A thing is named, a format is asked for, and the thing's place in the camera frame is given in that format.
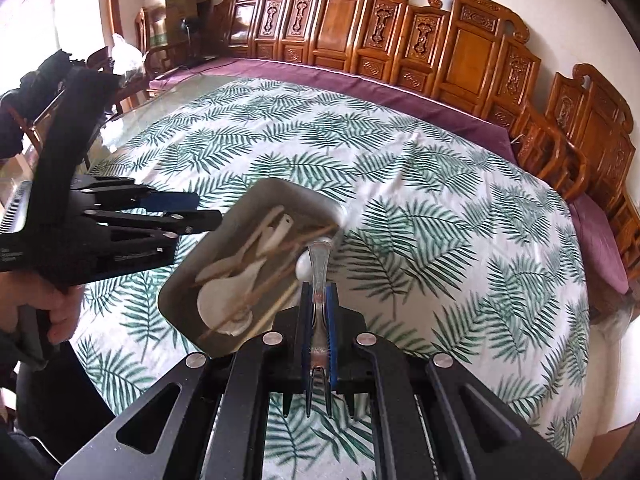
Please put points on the short purple cushion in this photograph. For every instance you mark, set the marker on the short purple cushion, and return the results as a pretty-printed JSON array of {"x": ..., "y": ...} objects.
[{"x": 600, "y": 240}]

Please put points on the metal tray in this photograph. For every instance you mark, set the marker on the metal tray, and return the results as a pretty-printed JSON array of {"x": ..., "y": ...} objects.
[{"x": 280, "y": 195}]

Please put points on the long purple cushion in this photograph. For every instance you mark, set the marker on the long purple cushion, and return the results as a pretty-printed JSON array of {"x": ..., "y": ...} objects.
[{"x": 350, "y": 77}]

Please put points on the black jacket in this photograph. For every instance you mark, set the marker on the black jacket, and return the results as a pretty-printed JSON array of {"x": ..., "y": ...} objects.
[{"x": 47, "y": 72}]

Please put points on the long carved wooden bench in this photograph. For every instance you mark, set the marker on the long carved wooden bench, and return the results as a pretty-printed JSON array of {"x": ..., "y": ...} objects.
[{"x": 350, "y": 20}]

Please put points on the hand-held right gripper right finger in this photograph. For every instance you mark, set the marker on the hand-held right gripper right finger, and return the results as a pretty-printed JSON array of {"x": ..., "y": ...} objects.
[{"x": 330, "y": 335}]

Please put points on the window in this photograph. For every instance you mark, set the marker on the window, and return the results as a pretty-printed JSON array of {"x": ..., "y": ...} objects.
[{"x": 30, "y": 10}]

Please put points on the metal spoon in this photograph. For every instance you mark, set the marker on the metal spoon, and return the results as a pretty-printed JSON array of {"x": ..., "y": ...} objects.
[{"x": 301, "y": 266}]

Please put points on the short carved wooden bench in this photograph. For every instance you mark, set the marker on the short carved wooden bench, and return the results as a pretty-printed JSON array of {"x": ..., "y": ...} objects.
[{"x": 600, "y": 120}]

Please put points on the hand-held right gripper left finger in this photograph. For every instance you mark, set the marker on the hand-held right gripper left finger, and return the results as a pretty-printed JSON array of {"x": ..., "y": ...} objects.
[{"x": 307, "y": 335}]

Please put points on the black desk fan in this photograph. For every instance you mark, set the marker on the black desk fan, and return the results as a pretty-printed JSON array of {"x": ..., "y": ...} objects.
[{"x": 189, "y": 27}]

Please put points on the white plastic bag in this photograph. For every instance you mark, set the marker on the white plastic bag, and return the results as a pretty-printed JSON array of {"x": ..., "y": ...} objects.
[{"x": 125, "y": 55}]

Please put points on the person's dark clothing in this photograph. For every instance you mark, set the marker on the person's dark clothing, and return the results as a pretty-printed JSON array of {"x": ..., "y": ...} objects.
[{"x": 45, "y": 410}]

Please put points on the wooden slatted chair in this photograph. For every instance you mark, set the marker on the wooden slatted chair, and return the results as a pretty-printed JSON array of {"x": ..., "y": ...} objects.
[{"x": 31, "y": 130}]

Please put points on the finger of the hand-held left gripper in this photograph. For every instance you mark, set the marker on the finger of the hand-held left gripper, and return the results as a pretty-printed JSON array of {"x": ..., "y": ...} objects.
[
  {"x": 170, "y": 201},
  {"x": 200, "y": 220}
]

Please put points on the leaf print tablecloth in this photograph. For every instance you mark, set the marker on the leaf print tablecloth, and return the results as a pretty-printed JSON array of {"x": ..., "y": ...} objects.
[{"x": 425, "y": 185}]

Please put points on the person's left hand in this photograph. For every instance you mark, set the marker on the person's left hand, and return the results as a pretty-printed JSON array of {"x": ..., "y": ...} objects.
[{"x": 62, "y": 315}]

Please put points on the green white carton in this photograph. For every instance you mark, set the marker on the green white carton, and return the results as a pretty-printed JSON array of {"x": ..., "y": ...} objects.
[{"x": 156, "y": 30}]

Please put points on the white plastic spoon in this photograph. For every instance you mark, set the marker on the white plastic spoon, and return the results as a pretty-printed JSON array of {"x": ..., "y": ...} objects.
[{"x": 220, "y": 267}]

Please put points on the metal fork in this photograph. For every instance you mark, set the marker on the metal fork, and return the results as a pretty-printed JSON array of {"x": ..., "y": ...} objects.
[{"x": 319, "y": 265}]

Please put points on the large white spoon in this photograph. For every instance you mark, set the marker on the large white spoon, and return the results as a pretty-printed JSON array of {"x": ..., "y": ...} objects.
[{"x": 220, "y": 302}]

